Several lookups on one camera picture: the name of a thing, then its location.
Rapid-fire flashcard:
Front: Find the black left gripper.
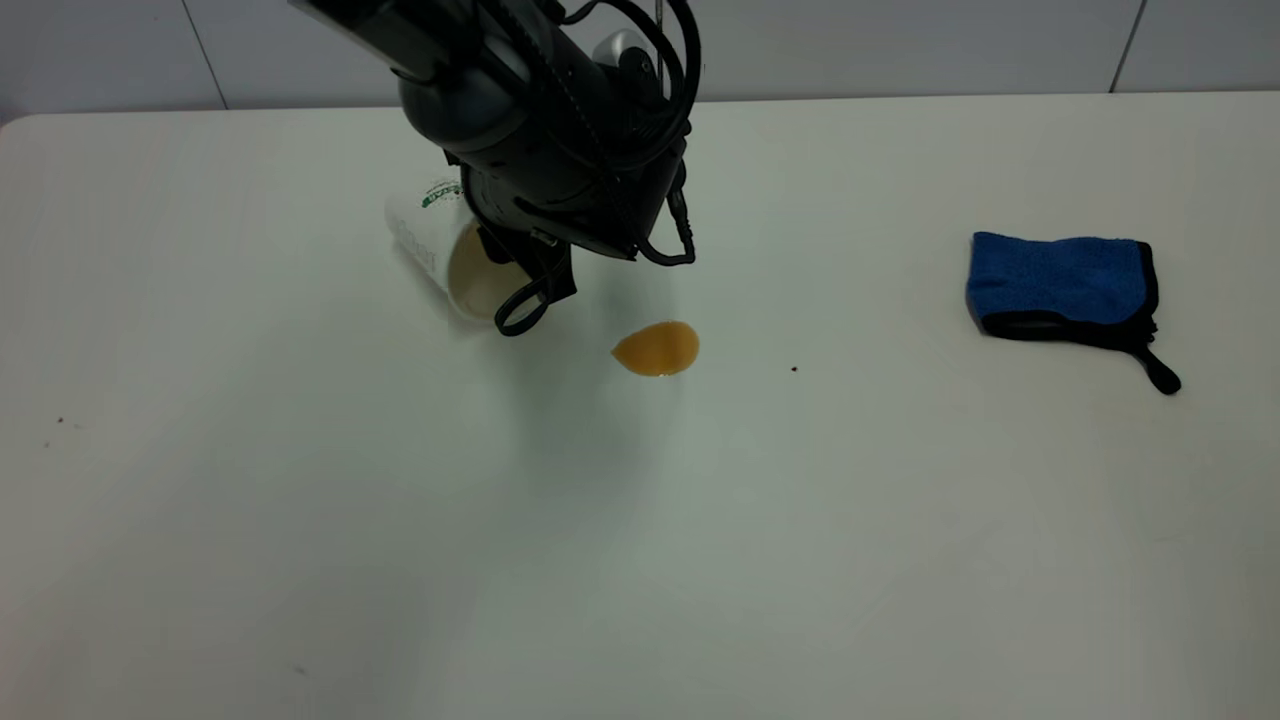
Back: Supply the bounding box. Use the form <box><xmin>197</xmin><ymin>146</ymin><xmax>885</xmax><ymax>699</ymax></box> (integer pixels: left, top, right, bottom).
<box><xmin>460</xmin><ymin>138</ymin><xmax>691</xmax><ymax>338</ymax></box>

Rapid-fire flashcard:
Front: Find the white paper cup green print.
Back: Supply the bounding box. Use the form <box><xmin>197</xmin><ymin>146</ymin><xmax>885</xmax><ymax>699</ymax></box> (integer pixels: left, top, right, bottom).
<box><xmin>385</xmin><ymin>178</ymin><xmax>533</xmax><ymax>326</ymax></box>

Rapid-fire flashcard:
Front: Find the blue cloth with black trim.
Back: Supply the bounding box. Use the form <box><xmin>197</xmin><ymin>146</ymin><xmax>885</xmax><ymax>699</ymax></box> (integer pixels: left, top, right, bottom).
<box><xmin>965</xmin><ymin>232</ymin><xmax>1183</xmax><ymax>397</ymax></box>

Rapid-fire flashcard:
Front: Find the brown liquid spill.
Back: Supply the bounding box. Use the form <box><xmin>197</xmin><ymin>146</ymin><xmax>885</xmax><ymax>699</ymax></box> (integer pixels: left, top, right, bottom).
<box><xmin>611</xmin><ymin>321</ymin><xmax>701</xmax><ymax>378</ymax></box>

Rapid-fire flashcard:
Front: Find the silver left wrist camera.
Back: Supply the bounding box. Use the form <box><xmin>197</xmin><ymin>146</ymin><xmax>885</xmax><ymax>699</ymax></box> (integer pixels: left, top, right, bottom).
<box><xmin>592</xmin><ymin>30</ymin><xmax>663</xmax><ymax>101</ymax></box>

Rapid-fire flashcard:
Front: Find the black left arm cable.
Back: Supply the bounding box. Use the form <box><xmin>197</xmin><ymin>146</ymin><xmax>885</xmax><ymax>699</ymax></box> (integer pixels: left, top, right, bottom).
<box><xmin>555</xmin><ymin>0</ymin><xmax>703</xmax><ymax>269</ymax></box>

